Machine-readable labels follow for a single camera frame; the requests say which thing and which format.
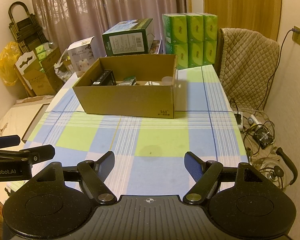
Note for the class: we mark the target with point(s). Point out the wooden door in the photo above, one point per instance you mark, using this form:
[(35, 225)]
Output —
[(258, 15)]

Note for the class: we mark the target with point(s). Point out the dark green product box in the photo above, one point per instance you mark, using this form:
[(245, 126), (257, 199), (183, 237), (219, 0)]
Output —
[(129, 37)]

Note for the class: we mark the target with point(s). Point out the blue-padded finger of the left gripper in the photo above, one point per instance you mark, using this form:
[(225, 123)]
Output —
[(9, 141)]

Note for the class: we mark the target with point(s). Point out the white square night light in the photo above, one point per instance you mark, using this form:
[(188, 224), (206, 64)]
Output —
[(152, 83)]

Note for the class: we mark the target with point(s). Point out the folded black hand trolley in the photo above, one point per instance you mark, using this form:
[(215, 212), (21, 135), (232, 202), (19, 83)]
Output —
[(27, 33)]

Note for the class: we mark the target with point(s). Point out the white product box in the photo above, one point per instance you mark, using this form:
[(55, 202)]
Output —
[(82, 55)]

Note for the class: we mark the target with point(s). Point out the open brown cardboard box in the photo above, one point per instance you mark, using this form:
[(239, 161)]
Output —
[(138, 100)]

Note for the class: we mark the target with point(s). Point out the green tissue pack bundle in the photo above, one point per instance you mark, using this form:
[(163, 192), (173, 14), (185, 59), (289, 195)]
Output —
[(191, 37)]

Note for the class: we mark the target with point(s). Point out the chair with quilted cover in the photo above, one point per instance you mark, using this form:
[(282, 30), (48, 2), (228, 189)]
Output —
[(245, 63)]

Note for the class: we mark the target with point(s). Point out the brown carton with white flap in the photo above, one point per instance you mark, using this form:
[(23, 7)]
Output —
[(40, 75)]

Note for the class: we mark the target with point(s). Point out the translucent plastic cup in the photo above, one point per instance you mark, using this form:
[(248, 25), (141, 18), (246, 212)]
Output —
[(167, 81)]

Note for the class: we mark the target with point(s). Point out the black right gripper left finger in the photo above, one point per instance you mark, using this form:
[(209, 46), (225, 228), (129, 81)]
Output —
[(93, 174)]

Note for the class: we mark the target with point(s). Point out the checkered tablecloth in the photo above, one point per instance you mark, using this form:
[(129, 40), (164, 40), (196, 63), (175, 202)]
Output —
[(149, 152)]

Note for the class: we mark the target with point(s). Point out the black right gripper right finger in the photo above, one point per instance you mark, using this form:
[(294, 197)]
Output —
[(205, 175)]

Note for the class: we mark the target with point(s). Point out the small black box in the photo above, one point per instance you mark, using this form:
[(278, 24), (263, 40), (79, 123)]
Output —
[(105, 79)]

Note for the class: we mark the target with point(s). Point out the yellow plastic bag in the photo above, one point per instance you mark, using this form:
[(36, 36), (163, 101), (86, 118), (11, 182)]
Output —
[(8, 57)]

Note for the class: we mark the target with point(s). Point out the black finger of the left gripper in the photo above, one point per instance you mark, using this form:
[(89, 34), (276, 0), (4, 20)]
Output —
[(38, 154)]

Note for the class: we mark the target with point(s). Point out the bag of cotton swabs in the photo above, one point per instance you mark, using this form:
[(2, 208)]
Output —
[(129, 81)]

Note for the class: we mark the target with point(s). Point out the pink curtain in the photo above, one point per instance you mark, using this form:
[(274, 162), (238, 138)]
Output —
[(67, 21)]

